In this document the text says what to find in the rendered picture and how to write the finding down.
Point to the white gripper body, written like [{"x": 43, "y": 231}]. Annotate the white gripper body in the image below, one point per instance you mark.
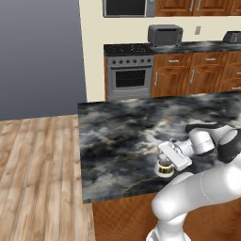
[{"x": 175, "y": 155}]

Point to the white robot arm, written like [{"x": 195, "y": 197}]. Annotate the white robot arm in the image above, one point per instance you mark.
[{"x": 200, "y": 188}]

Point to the wooden dining counter base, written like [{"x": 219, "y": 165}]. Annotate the wooden dining counter base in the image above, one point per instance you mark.
[{"x": 125, "y": 216}]

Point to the wooden base cupboards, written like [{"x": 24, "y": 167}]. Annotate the wooden base cupboards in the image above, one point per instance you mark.
[{"x": 197, "y": 73}]

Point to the silver stove with oven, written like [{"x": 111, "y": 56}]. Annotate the silver stove with oven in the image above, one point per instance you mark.
[{"x": 129, "y": 73}]

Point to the grey toaster oven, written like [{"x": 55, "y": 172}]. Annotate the grey toaster oven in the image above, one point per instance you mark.
[{"x": 164, "y": 35}]

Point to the black toaster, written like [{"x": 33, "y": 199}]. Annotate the black toaster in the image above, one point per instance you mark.
[{"x": 233, "y": 37}]

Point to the silver microwave oven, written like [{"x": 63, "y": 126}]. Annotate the silver microwave oven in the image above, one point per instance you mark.
[{"x": 127, "y": 7}]

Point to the grey wall socket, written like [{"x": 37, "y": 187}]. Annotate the grey wall socket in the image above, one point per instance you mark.
[{"x": 197, "y": 30}]

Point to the wooden wall cupboards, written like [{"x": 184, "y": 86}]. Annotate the wooden wall cupboards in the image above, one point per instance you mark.
[{"x": 194, "y": 7}]

